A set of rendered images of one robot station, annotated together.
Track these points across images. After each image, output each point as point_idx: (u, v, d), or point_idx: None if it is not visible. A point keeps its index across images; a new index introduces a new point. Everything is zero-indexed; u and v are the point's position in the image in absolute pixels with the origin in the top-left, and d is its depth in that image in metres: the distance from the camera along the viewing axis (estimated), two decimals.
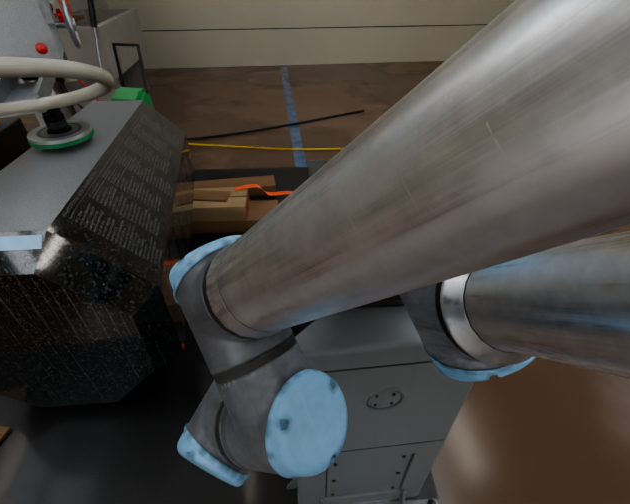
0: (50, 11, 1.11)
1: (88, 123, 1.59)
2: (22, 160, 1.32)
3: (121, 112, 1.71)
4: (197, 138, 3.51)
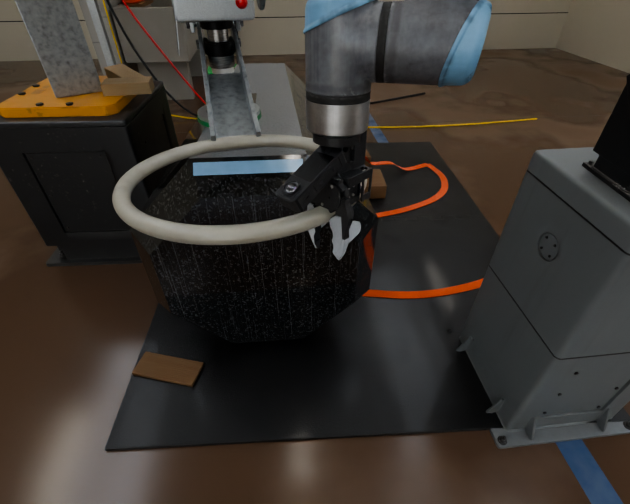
0: None
1: (253, 80, 1.66)
2: None
3: (275, 71, 1.78)
4: None
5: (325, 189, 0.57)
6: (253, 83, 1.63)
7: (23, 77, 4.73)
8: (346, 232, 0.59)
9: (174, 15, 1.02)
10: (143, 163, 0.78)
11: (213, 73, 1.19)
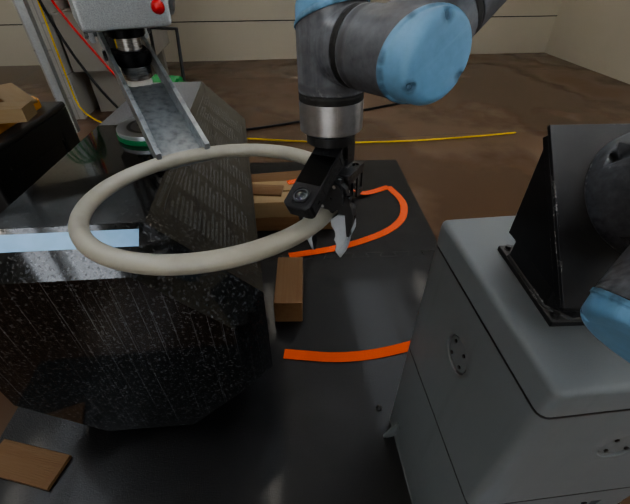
0: None
1: None
2: (88, 143, 1.13)
3: (183, 93, 1.51)
4: None
5: None
6: None
7: None
8: (350, 229, 0.59)
9: (78, 25, 0.90)
10: (90, 194, 0.68)
11: (129, 86, 1.08)
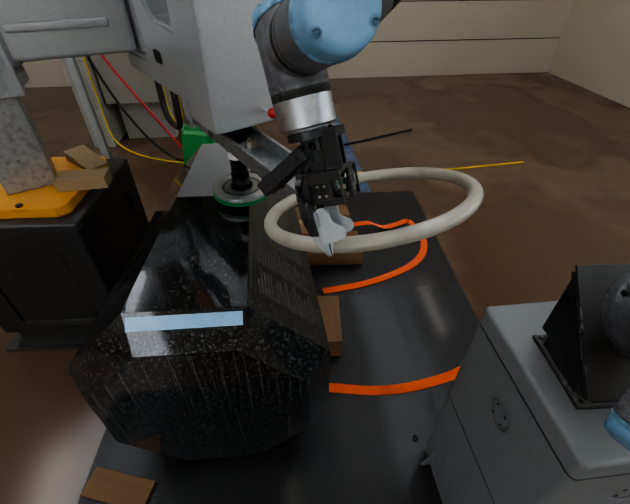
0: None
1: (214, 172, 1.61)
2: (174, 218, 1.33)
3: None
4: None
5: None
6: (212, 177, 1.57)
7: None
8: (307, 230, 0.60)
9: (211, 129, 1.15)
10: (271, 219, 0.83)
11: (231, 159, 1.32)
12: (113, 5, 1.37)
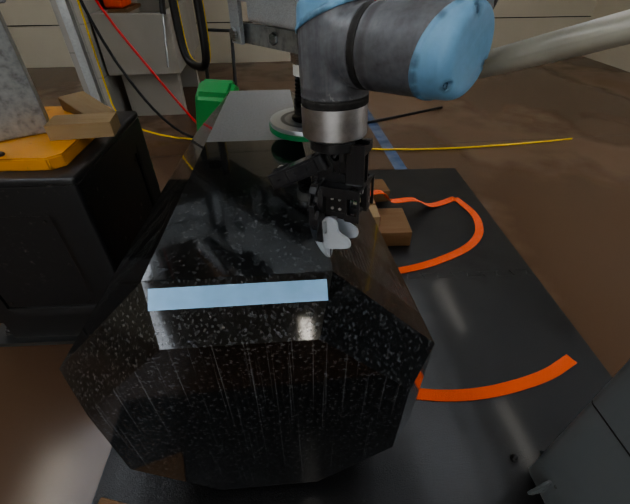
0: None
1: (250, 117, 1.26)
2: (207, 164, 0.98)
3: (278, 103, 1.37)
4: None
5: None
6: (249, 122, 1.22)
7: None
8: (313, 235, 0.59)
9: (289, 23, 0.83)
10: None
11: (299, 77, 0.99)
12: None
